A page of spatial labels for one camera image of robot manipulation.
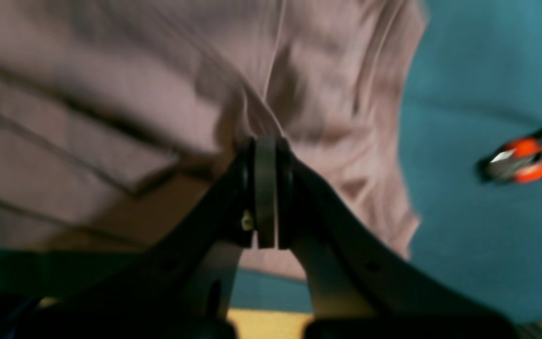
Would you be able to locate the blue table cloth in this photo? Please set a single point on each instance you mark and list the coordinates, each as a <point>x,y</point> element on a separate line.
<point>474,82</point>

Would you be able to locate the pink T-shirt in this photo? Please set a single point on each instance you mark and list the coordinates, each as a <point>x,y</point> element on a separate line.
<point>117,115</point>

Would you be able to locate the orange white utility knife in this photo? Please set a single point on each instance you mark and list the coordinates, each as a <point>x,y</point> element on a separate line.
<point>517,161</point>

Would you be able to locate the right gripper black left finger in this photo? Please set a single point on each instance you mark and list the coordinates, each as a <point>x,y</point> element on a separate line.
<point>182,287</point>

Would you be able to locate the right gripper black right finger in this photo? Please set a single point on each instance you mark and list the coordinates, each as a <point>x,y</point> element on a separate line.
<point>360,289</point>

